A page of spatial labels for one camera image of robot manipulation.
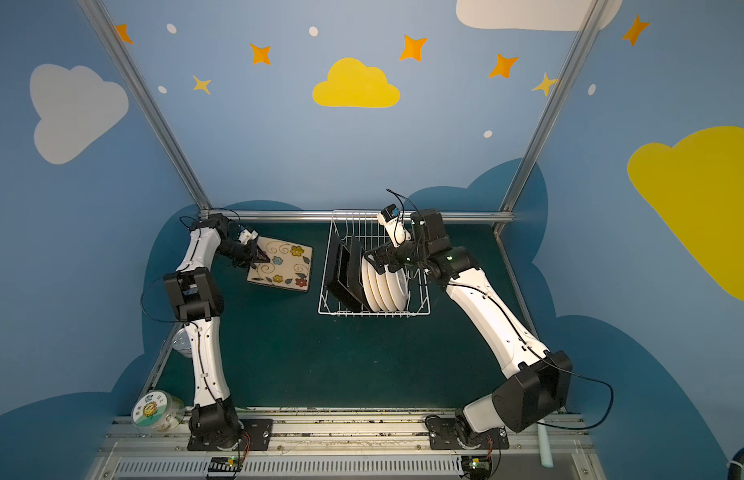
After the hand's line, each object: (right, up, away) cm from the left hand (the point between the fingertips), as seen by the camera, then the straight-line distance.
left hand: (263, 261), depth 105 cm
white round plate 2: (+40, -8, -19) cm, 46 cm away
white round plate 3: (+43, -9, -19) cm, 48 cm away
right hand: (+42, +5, -29) cm, 51 cm away
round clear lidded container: (-12, -35, -35) cm, 51 cm away
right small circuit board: (+65, -51, -32) cm, 89 cm away
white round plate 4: (+47, -8, -16) cm, 50 cm away
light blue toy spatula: (+82, -47, -34) cm, 100 cm away
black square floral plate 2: (+30, -3, -21) cm, 37 cm away
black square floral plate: (+9, -2, +2) cm, 9 cm away
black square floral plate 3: (+35, -6, -22) cm, 42 cm away
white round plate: (+38, -7, -20) cm, 43 cm away
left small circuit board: (+2, -51, -32) cm, 60 cm away
